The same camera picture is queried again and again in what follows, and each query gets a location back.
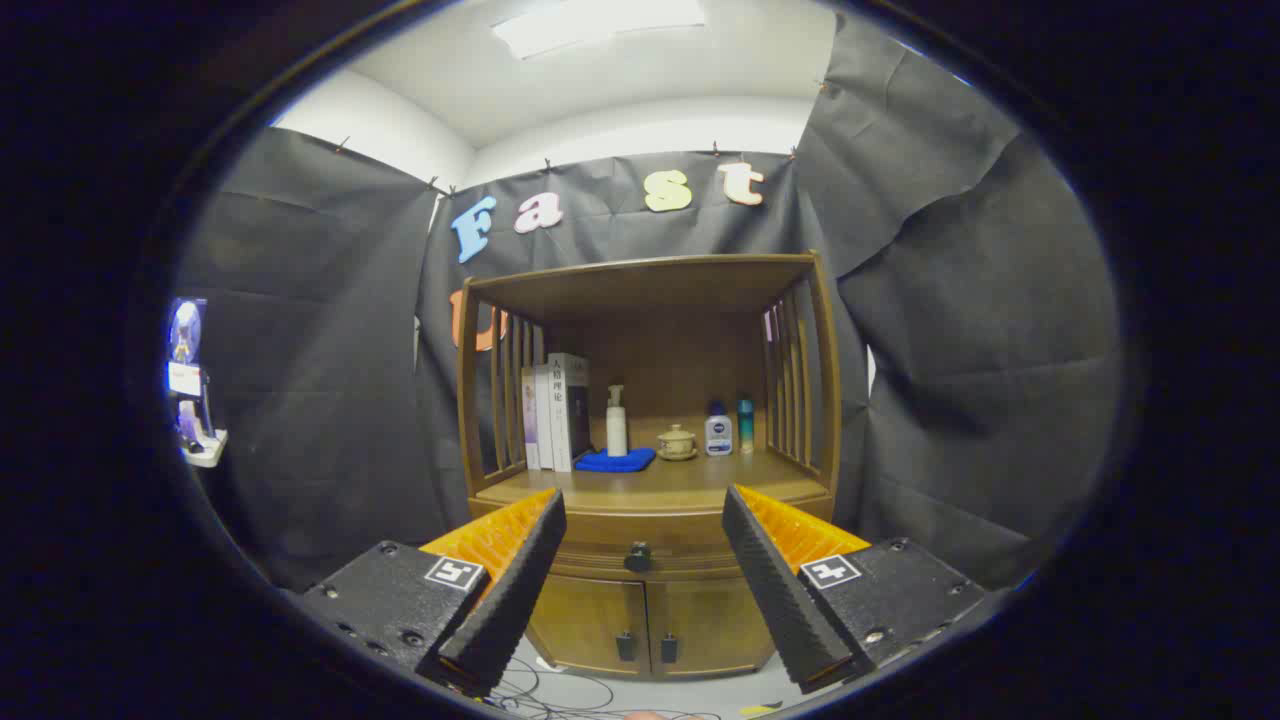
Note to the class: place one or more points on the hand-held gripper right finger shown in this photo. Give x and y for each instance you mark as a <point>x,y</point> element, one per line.
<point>780,600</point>

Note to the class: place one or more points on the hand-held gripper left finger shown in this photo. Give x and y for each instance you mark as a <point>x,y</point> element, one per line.
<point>510,600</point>

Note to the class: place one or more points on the black drawer knob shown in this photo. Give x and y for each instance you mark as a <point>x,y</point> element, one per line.
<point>637,558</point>

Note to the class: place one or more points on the wooden cabinet door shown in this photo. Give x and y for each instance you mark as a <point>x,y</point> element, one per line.
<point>580,620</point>
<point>720,620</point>

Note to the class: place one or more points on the wooden countertop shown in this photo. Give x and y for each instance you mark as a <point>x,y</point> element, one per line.
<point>700,480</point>

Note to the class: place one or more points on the wooden cabinet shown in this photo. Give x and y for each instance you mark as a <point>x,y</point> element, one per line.
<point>680,330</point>

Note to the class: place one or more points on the blue cloth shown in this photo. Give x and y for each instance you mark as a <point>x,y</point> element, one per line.
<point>615,461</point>

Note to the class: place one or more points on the teal bottle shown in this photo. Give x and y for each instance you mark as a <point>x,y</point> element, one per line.
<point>746,428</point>

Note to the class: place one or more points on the white lotion bottle blue cap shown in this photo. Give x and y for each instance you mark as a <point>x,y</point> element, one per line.
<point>718,435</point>

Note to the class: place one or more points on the purple and white book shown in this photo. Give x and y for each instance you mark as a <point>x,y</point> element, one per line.
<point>529,420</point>

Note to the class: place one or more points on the ceramic lidded tea cup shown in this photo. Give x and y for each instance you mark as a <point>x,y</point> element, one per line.
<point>677,442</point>

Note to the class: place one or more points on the white book with portrait cover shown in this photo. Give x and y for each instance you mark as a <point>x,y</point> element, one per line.
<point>562,410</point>

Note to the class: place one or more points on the white pump bottle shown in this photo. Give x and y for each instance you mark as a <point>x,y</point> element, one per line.
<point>617,430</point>

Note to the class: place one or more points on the white stand with screen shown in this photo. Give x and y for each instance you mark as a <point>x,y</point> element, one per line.
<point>188,380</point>

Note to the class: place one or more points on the ceiling light panel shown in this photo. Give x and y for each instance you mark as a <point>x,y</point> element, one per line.
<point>600,25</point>

